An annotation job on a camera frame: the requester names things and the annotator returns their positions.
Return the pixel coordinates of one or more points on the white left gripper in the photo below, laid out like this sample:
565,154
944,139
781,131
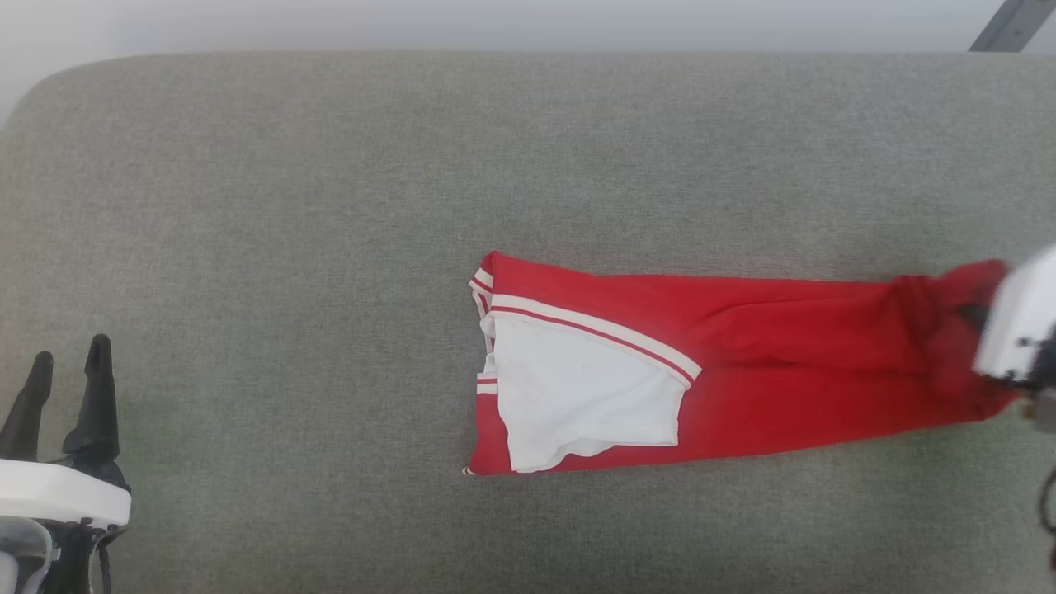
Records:
58,495

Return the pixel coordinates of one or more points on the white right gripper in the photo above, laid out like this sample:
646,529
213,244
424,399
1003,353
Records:
1023,318

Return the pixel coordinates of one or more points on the red and white basketball jersey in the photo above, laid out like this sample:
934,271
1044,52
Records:
784,371

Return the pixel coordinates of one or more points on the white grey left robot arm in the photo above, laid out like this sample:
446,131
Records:
21,557

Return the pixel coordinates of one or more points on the grey-green fabric sofa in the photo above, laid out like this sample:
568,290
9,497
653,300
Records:
330,247

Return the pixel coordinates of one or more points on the grey metal wall bar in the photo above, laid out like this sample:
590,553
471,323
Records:
1011,25

